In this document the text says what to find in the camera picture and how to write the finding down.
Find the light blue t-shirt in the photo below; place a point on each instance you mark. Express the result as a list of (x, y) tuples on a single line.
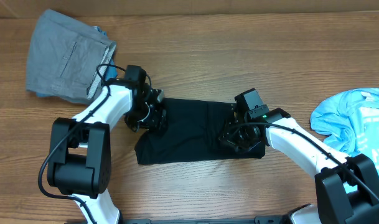
[(350, 120)]

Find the blue folded garment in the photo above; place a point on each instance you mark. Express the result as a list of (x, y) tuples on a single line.
[(105, 71)]

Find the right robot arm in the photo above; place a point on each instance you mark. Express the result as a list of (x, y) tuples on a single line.
[(347, 188)]

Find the grey folded shorts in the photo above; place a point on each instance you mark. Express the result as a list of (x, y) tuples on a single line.
[(63, 56)]

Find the black t-shirt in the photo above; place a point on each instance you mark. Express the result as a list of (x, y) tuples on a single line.
[(191, 135)]

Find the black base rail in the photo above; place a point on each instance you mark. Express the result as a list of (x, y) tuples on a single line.
[(273, 219)]

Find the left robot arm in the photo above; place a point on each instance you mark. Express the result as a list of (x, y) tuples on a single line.
[(79, 161)]

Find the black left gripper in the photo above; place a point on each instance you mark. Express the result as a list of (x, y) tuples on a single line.
[(157, 119)]

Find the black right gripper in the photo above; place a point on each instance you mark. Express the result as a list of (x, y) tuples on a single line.
[(228, 140)]

